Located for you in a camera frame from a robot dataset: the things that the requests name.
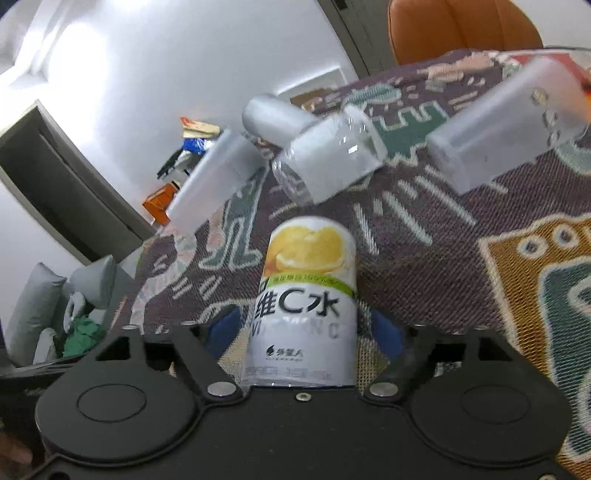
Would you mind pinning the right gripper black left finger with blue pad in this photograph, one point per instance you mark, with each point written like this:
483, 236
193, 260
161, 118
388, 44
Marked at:
198, 349

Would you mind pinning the orange leather chair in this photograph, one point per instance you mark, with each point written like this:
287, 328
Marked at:
425, 29

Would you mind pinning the orange cartoon table mat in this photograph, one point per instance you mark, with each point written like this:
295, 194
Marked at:
576, 61

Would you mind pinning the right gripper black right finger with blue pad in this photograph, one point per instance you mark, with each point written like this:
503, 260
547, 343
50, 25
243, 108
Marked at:
409, 349

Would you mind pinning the patterned woven table cloth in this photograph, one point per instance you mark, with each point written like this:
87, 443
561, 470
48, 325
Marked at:
513, 254

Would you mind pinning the vitamin C water bottle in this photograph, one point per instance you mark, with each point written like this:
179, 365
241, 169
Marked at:
304, 327

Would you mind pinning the frosted cup at table edge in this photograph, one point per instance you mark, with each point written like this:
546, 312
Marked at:
230, 162

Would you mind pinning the grey frosted cup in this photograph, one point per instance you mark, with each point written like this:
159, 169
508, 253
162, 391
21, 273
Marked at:
275, 121

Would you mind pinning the frosted cup with panda stickers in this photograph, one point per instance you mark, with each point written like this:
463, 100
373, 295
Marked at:
538, 108

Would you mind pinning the pile of bags and clutter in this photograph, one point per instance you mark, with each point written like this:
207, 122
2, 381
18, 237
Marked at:
197, 138

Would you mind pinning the grey door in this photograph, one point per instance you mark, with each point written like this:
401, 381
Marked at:
362, 27

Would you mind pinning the clear cup with white sleeve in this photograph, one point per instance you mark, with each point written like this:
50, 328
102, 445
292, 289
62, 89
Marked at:
329, 157

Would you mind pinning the orange box on floor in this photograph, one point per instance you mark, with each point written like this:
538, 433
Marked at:
157, 203

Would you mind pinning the grey sofa cushion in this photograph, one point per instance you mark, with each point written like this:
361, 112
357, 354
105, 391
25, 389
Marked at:
57, 317

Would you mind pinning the person's left hand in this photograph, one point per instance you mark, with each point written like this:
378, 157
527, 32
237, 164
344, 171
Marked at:
13, 452

